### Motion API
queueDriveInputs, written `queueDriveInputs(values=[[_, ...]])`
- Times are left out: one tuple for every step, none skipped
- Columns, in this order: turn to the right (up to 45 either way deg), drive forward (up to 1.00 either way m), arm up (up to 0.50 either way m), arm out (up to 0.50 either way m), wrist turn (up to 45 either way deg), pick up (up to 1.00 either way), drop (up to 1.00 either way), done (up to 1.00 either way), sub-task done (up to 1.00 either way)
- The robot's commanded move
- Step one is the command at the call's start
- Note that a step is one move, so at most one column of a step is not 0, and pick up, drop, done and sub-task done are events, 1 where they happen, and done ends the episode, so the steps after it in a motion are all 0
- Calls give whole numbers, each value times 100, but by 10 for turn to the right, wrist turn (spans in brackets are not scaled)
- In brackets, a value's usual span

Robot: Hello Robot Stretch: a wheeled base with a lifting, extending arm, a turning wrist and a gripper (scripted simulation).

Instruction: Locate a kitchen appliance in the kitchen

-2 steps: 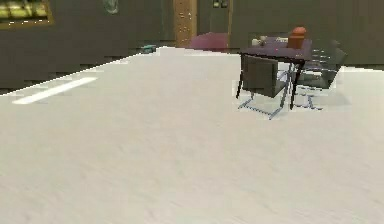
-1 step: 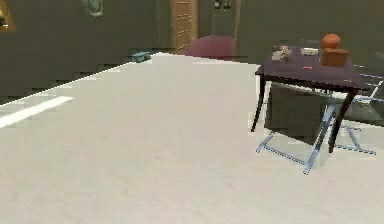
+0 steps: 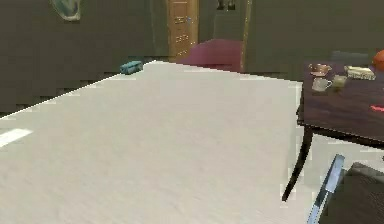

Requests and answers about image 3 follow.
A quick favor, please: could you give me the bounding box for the round wall picture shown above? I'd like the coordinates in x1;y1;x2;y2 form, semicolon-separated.
50;0;82;22

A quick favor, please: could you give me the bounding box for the orange round object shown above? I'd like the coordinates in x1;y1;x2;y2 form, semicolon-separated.
371;49;384;72

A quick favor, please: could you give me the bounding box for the dark chair with metal frame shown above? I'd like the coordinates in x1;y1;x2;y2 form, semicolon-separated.
306;153;384;224

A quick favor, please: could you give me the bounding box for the dark wooden dining table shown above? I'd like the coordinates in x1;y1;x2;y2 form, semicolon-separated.
281;60;384;203

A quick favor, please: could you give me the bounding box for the pale rectangular dish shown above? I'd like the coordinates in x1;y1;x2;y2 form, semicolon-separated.
344;65;377;81

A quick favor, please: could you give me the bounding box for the brass floor lamp pole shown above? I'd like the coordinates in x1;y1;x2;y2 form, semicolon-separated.
240;0;253;73

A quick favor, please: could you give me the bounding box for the teal box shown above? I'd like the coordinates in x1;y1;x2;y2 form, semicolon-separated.
119;60;144;75

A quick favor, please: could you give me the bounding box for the white mug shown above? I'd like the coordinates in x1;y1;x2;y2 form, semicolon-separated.
311;77;334;93

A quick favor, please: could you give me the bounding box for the wooden room door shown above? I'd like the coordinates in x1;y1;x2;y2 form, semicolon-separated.
166;0;200;63

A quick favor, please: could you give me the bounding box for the maroon armchair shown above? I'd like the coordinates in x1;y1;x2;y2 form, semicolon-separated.
180;38;244;73

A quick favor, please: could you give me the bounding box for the copper bowl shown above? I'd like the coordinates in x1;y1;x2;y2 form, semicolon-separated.
308;63;333;78

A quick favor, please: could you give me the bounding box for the pale green cup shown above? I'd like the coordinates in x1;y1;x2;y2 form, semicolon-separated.
331;75;348;91

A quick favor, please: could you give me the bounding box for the dark wall picture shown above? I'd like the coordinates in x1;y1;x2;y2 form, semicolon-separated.
216;0;237;11

